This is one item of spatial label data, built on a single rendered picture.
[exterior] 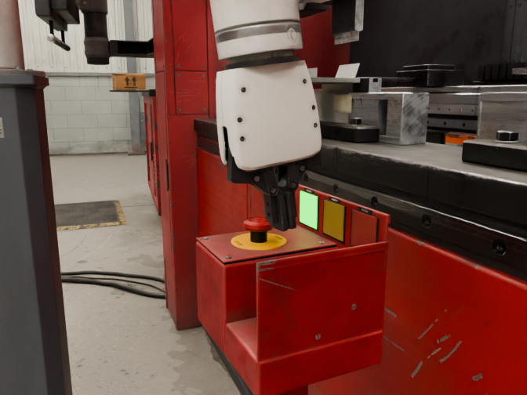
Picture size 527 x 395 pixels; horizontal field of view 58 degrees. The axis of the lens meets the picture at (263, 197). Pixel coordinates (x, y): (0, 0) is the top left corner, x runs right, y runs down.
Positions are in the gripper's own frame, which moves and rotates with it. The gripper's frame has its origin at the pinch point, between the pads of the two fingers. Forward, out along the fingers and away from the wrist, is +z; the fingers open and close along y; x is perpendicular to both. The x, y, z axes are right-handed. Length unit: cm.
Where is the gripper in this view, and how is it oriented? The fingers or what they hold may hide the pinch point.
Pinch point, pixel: (281, 209)
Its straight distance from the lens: 50.8
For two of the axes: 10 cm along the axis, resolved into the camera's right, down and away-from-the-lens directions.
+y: -8.9, 2.2, -4.0
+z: 1.3, 9.6, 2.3
